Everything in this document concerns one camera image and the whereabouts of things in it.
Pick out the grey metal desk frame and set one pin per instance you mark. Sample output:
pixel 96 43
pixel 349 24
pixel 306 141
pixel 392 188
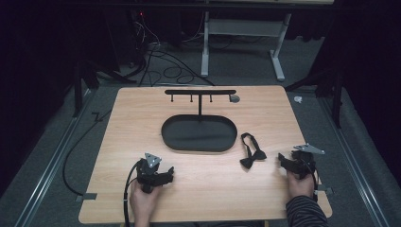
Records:
pixel 242 28

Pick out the metal floor rail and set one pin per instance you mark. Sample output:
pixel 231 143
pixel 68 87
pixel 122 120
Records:
pixel 350 157
pixel 47 170

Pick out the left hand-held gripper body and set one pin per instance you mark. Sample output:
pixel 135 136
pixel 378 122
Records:
pixel 148 175

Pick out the black bow tie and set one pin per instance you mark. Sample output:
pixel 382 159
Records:
pixel 253 156

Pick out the small grey round disc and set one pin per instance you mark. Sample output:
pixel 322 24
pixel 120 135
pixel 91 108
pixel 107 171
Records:
pixel 234 98

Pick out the person's right hand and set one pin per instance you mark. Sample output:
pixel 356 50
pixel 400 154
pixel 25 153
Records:
pixel 299 186

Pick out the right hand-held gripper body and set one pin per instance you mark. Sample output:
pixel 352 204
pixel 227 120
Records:
pixel 304 162

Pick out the small white floor scrap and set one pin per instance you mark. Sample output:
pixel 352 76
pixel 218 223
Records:
pixel 298 99

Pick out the black hook stand with tray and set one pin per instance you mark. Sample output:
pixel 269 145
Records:
pixel 198 134

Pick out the black metal stand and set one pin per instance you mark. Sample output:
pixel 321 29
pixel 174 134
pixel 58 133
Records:
pixel 85 78
pixel 334 91

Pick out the grey table bracket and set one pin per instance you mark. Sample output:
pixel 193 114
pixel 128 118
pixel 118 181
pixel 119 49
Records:
pixel 86 197
pixel 324 190

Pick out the person's left hand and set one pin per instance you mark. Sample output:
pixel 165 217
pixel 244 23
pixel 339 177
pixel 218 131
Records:
pixel 143 201

